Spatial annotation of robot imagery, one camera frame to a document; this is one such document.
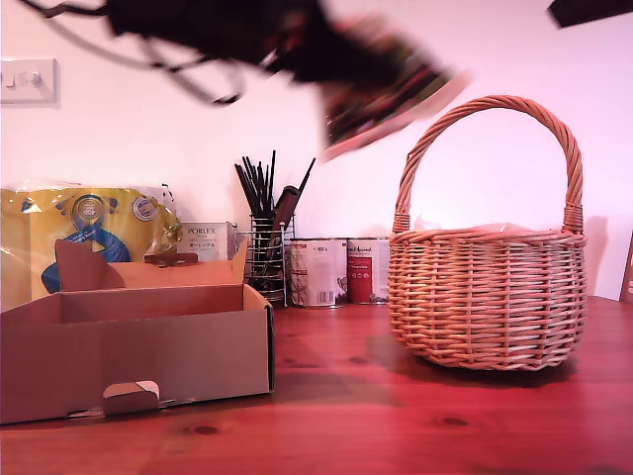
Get red and white egg bag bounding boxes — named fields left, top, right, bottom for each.
left=318, top=14, right=472, bottom=165

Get brown cardboard box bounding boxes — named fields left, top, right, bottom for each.
left=0, top=237, right=276, bottom=426

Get white Porlex box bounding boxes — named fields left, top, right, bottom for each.
left=178, top=221, right=238, bottom=263

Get woven wicker basket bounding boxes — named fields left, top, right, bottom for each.
left=388, top=95, right=588, bottom=372

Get black chopstick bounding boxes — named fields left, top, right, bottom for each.
left=233, top=164, right=258, bottom=219
left=254, top=161, right=271, bottom=219
left=266, top=149, right=277, bottom=219
left=240, top=156, right=266, bottom=219
left=289, top=157, right=317, bottom=214

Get dark brown wooden utensil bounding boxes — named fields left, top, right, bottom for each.
left=271, top=185, right=302, bottom=258

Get white label tin can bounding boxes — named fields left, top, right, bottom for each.
left=288, top=237, right=348, bottom=311

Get red label tin can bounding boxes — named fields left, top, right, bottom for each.
left=345, top=237, right=392, bottom=306

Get yellow paper towel pack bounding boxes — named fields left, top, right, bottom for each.
left=0, top=180, right=184, bottom=318

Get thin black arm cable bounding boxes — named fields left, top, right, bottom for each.
left=19, top=0, right=248, bottom=108

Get chrome wire utensil holder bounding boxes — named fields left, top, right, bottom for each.
left=249, top=212, right=297, bottom=293

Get white light switch plate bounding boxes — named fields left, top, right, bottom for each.
left=0, top=57, right=58, bottom=106

